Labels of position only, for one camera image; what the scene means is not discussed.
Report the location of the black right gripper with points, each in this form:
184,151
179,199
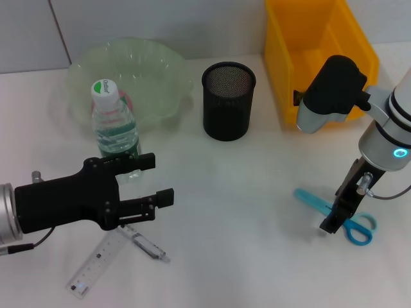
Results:
353,189

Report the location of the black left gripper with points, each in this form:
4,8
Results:
64,202

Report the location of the blue scissors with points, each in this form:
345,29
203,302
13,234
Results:
308,197

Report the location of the clear water bottle green label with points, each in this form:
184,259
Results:
112,128

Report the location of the pink toy peach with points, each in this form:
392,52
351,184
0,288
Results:
128,99

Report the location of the green plastic wrapper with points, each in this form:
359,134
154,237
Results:
297,97

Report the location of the grey pen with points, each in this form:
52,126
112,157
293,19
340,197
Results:
147,245

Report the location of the black mesh pen holder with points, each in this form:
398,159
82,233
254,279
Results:
228,112

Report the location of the transparent plastic ruler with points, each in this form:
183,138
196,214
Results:
93,260

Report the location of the green translucent plastic bowl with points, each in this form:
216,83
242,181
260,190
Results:
154,73

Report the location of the yellow plastic bin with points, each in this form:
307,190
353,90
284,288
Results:
279,64

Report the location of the silver right gripper connector post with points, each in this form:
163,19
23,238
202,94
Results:
365,184

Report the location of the silver gripper connector post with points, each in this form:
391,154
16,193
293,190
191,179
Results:
365,184
36,176

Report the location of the silver left gripper connector post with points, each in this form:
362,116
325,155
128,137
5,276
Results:
36,176

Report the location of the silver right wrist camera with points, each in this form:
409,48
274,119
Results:
334,86

